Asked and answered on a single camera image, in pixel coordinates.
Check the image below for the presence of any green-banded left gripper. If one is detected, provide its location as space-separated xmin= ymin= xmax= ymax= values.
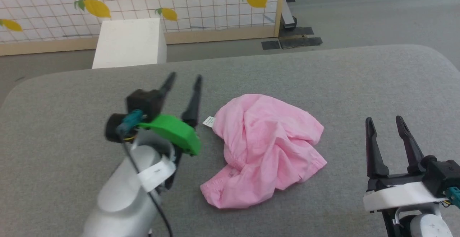
xmin=138 ymin=73 xmax=203 ymax=156

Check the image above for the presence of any grey metal stand foot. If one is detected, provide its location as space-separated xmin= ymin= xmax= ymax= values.
xmin=281 ymin=0 xmax=298 ymax=30

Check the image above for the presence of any white box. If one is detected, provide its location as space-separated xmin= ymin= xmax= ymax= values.
xmin=92 ymin=18 xmax=167 ymax=69

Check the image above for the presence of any lemon print partition screen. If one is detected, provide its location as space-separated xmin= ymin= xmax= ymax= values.
xmin=0 ymin=0 xmax=288 ymax=56

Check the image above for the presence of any white cable label tag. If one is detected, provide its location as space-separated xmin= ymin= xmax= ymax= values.
xmin=138 ymin=156 xmax=176 ymax=192

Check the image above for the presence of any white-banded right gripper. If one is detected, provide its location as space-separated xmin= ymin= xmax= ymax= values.
xmin=363 ymin=116 xmax=450 ymax=213

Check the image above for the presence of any pink garment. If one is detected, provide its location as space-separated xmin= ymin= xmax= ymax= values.
xmin=200 ymin=93 xmax=327 ymax=209

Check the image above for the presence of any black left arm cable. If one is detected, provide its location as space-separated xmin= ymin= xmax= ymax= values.
xmin=117 ymin=110 xmax=175 ymax=237

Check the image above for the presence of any large black floor tape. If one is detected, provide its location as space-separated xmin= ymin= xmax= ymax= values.
xmin=279 ymin=26 xmax=323 ymax=49

